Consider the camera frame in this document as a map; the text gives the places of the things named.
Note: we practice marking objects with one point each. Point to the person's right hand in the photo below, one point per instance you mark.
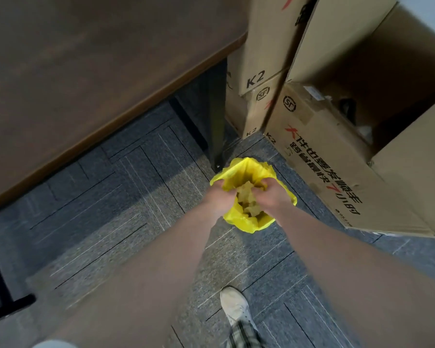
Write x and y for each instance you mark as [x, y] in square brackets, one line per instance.
[272, 197]

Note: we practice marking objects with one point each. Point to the person's left hand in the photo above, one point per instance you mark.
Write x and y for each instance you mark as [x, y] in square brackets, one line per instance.
[221, 197]

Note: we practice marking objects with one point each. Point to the person's right fingers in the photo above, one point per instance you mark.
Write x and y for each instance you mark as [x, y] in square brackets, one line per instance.
[259, 188]

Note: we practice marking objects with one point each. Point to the person's left fingers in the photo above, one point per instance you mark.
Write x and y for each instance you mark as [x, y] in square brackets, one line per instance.
[231, 186]

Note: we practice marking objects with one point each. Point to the yellow plastic bag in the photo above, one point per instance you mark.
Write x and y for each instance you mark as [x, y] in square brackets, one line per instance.
[246, 170]

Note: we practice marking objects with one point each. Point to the person's left forearm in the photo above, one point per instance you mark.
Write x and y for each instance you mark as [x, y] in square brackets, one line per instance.
[141, 282]

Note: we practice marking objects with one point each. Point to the person's right forearm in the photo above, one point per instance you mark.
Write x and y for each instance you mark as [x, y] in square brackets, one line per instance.
[351, 282]

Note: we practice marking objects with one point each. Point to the crumpled yellow paper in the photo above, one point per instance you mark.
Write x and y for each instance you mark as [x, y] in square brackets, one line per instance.
[248, 202]

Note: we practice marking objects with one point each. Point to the black metal table leg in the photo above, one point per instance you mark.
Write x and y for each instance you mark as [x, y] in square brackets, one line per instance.
[216, 115]

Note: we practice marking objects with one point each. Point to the small cardboard box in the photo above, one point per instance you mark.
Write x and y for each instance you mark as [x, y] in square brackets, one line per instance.
[252, 108]

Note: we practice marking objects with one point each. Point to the large open cardboard box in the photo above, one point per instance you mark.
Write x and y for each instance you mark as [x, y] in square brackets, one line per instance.
[366, 141]

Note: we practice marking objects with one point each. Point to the white sneaker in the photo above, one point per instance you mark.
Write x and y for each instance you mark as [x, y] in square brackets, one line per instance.
[235, 306]

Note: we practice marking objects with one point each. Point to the tall cardboard box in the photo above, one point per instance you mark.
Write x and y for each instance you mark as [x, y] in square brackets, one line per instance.
[268, 43]

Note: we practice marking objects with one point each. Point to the plaid trouser leg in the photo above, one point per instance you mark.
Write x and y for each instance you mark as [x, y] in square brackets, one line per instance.
[243, 337]

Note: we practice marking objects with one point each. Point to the brown wooden table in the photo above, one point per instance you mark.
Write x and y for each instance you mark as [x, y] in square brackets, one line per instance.
[94, 76]

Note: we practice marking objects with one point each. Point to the black metal table foot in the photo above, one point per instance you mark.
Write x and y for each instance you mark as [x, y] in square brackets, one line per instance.
[3, 297]

